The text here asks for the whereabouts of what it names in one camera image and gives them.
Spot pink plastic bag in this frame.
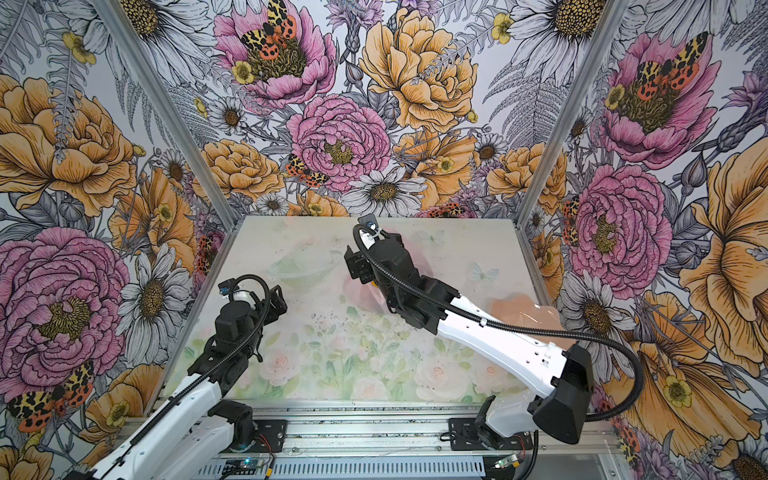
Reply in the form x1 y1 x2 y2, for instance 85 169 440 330
343 239 433 314

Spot pink scalloped plate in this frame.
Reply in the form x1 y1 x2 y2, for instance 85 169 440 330
490 293 564 331

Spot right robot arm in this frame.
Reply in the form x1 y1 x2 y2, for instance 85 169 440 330
344 215 594 449

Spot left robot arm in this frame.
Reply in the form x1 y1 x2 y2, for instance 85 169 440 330
67 274 288 479

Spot left green circuit board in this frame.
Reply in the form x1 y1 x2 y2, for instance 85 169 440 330
221 459 261 479

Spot green circuit board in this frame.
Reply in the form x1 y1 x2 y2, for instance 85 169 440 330
494 454 520 470
221 459 261 479

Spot right green circuit board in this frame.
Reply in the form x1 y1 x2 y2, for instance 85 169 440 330
494 454 520 470

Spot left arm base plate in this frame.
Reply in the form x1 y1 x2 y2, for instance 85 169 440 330
225 419 288 454

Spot aluminium mounting rail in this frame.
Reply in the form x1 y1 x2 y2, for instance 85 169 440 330
110 400 622 460

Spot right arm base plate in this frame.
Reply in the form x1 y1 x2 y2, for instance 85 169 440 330
440 417 533 452

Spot left aluminium frame post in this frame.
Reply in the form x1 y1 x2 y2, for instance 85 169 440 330
94 1 239 232

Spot aluminium frame post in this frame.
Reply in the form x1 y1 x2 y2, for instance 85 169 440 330
515 0 630 229
94 1 239 232

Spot white vented cable duct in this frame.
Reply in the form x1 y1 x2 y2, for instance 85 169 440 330
192 456 486 479

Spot right aluminium frame post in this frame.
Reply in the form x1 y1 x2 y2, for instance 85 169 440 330
515 0 630 229

